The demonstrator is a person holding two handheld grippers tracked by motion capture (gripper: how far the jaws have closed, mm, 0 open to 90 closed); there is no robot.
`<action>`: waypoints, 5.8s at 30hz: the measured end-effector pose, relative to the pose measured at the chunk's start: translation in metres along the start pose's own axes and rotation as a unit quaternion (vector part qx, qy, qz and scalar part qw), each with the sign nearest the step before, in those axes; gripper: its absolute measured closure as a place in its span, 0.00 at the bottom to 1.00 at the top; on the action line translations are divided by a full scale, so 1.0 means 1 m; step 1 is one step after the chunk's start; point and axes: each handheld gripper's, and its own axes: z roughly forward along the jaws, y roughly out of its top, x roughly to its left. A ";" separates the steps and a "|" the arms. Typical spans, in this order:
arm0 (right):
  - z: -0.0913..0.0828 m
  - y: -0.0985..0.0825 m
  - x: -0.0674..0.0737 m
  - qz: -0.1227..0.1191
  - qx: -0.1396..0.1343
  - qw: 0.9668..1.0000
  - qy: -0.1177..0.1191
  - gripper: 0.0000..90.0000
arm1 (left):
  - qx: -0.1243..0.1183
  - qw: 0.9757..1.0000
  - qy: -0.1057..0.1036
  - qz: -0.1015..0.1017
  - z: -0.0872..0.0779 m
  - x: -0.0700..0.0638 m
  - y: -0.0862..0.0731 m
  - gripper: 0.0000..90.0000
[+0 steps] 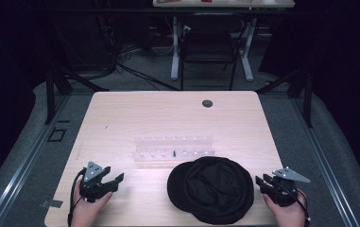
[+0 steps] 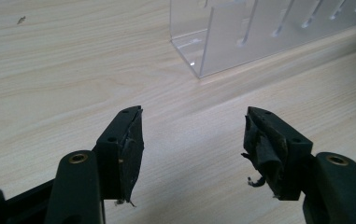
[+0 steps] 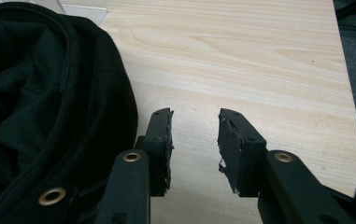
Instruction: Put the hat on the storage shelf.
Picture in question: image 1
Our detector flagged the black metal frame strut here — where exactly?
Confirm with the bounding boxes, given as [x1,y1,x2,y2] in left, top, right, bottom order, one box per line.
[43,64,110,125]
[255,67,314,129]

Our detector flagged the person's right hand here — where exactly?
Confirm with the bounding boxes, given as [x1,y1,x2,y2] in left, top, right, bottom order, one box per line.
[262,190,308,227]

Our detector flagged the black chair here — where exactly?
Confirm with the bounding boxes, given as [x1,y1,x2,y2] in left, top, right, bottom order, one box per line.
[179,12,246,92]

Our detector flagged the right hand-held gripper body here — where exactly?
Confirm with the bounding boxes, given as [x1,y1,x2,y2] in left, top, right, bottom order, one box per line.
[260,166,311,208]

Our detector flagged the aluminium floor rail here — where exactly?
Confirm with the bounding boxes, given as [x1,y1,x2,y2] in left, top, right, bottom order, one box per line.
[0,94,72,227]
[289,97,360,227]

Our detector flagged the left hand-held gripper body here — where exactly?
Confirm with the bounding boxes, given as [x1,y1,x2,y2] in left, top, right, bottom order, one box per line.
[78,161,119,203]

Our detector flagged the grey tape strip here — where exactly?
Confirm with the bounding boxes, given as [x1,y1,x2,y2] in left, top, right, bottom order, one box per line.
[40,199,64,209]

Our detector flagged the clear acrylic rack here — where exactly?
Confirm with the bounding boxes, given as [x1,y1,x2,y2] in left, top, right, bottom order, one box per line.
[131,134,216,164]

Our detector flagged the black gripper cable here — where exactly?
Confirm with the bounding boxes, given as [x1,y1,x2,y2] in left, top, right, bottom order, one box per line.
[67,167,88,227]
[281,183,312,227]

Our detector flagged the black floor cables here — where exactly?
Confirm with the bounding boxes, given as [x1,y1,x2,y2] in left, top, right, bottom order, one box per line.
[116,61,181,93]

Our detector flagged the black hat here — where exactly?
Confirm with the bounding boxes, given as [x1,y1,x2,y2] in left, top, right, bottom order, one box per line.
[166,156,255,226]

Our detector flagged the person's left hand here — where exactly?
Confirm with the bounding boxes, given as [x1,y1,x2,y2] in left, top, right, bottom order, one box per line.
[70,182,114,227]

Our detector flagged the white-legged desk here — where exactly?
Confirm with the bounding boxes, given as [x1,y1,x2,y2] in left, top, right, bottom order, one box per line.
[152,0,296,82]

